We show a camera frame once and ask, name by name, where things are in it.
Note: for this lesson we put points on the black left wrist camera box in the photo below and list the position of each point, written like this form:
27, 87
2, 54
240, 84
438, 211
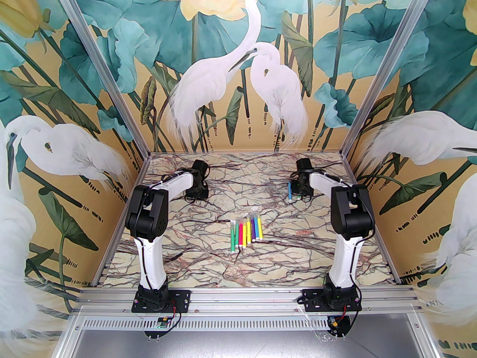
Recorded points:
200, 166

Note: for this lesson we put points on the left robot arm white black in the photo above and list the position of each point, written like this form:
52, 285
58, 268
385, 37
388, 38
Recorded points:
147, 214

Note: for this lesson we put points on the small board yellow connector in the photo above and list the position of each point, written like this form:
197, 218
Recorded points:
335, 323

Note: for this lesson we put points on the thin green marker pen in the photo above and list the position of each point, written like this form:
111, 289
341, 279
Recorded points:
237, 235

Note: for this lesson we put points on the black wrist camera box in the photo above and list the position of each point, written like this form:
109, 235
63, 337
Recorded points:
200, 166
303, 163

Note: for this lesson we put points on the wide aluminium base rail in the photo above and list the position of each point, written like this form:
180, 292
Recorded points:
242, 300

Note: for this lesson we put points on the perforated metal strip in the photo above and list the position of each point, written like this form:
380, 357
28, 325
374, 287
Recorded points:
242, 324

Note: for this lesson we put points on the clear acrylic board bracket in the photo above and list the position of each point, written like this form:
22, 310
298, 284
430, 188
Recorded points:
151, 332
344, 330

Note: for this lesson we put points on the small green circuit board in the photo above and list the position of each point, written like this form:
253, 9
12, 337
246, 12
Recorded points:
162, 323

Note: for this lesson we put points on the grey metal sheet panel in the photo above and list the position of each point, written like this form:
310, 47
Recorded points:
242, 345

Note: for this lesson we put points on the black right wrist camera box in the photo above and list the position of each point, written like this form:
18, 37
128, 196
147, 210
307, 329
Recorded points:
303, 163

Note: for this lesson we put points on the pink marker pen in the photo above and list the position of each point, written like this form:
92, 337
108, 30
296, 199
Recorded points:
240, 235

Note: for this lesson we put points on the clear plastic wrapper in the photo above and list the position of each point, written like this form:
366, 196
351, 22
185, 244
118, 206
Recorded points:
254, 212

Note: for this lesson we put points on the aluminium side table rail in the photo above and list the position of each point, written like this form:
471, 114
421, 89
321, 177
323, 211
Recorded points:
139, 177
391, 259

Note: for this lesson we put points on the thick green marker pen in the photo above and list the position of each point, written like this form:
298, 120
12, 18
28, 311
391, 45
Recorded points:
233, 239

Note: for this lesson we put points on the aluminium frame post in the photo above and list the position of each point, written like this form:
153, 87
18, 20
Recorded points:
389, 65
101, 65

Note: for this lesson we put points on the light blue marker pen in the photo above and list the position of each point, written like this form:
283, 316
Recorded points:
290, 194

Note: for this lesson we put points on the aluminium back table rail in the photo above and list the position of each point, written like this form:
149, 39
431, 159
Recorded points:
246, 152

